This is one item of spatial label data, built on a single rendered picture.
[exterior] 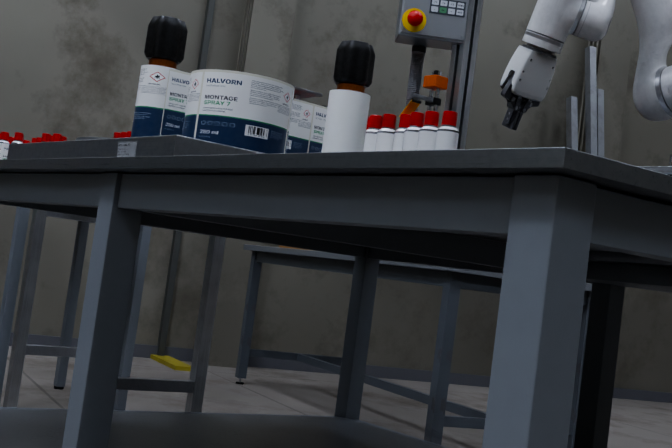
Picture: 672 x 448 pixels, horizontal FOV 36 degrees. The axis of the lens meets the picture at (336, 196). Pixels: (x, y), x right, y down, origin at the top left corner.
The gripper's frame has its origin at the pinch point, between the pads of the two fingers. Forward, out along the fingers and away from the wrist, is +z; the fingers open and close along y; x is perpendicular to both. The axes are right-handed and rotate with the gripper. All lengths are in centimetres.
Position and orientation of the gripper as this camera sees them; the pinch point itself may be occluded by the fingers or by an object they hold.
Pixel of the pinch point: (512, 118)
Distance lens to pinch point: 222.9
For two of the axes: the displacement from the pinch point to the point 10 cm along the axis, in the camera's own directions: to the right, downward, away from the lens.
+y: -7.9, -1.6, -5.9
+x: 5.1, 3.6, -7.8
